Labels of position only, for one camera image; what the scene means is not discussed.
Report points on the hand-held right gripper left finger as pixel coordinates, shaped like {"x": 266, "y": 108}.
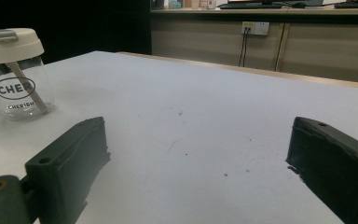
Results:
{"x": 68, "y": 161}

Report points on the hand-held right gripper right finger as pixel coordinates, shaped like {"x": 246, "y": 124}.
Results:
{"x": 335, "y": 161}

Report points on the clear plastic cup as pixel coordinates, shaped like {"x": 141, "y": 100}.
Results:
{"x": 0, "y": 102}

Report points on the beige drinking straw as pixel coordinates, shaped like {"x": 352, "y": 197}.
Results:
{"x": 28, "y": 90}

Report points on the beige wooden counter cabinet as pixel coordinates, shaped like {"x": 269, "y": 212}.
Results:
{"x": 323, "y": 46}

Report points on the white table mat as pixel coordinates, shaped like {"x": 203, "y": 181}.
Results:
{"x": 199, "y": 124}

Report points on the black keyboard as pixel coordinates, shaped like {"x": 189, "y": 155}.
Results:
{"x": 250, "y": 5}
{"x": 355, "y": 4}

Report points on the teal container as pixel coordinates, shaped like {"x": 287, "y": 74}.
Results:
{"x": 174, "y": 4}

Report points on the white wall socket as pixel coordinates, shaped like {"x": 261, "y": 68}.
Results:
{"x": 259, "y": 28}

